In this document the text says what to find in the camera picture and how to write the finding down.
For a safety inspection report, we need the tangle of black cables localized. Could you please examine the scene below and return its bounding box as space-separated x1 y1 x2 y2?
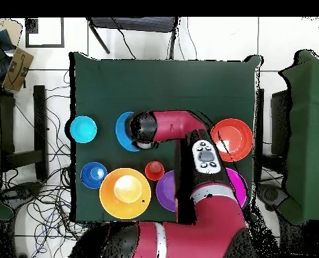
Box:
0 69 90 258

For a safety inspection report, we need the purple bowl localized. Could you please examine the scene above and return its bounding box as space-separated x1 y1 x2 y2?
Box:
155 169 177 212

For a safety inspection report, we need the black H-shaped stand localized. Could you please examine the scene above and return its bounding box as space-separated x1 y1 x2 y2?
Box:
255 88 289 184
0 85 49 181

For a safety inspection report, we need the large pink bowl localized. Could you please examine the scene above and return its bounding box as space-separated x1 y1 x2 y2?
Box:
225 167 249 209

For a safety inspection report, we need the black folding chair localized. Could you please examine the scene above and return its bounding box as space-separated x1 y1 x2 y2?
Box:
85 17 181 60

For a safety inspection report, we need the orange bowl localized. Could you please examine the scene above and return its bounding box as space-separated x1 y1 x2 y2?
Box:
210 118 254 163

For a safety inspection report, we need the dark green tablecloth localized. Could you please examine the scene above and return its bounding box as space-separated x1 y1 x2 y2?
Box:
69 51 265 224

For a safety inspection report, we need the sky blue bowl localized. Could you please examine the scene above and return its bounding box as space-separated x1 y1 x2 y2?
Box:
115 112 141 153

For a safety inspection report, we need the orange cup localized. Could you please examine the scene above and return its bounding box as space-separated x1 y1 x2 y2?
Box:
144 161 165 181

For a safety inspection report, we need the beige board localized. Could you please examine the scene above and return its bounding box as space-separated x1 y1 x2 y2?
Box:
0 17 24 47

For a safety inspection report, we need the cardboard box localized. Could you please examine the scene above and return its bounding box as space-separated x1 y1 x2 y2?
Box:
2 47 34 93

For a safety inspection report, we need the small cyan ribbed bowl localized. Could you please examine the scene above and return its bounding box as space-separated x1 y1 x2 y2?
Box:
69 116 98 144

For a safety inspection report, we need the large yellow bowl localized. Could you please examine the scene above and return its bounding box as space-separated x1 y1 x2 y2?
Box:
99 167 152 220

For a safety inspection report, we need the small dark blue bowl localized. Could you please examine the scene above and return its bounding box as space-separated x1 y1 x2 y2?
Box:
80 161 108 189

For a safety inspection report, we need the black square frame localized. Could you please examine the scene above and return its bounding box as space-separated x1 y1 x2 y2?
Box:
25 17 65 48

